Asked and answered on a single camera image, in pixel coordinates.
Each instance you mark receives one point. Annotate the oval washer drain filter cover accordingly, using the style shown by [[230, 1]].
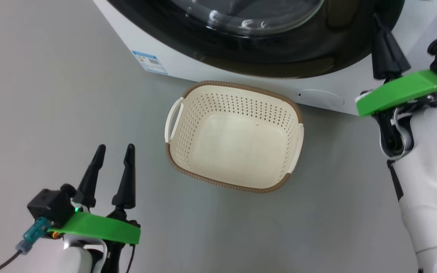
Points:
[[321, 98]]

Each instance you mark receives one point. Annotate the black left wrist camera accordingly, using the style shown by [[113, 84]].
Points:
[[49, 204]]

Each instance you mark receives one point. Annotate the teal left camera connector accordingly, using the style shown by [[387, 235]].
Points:
[[34, 233]]

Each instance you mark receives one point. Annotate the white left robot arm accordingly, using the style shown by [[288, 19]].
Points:
[[76, 259]]

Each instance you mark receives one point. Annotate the blue energy label sticker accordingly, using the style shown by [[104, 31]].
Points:
[[150, 62]]

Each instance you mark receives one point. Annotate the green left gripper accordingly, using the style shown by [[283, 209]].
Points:
[[97, 227]]

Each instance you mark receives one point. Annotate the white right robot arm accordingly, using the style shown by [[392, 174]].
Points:
[[431, 182]]

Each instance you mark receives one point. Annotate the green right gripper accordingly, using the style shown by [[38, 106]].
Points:
[[400, 93]]

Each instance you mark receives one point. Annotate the cream perforated laundry basket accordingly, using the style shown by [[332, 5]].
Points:
[[237, 144]]

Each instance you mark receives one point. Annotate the white washing machine body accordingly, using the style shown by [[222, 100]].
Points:
[[135, 34]]

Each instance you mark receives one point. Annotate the dark washing machine door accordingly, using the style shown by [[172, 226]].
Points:
[[298, 57]]

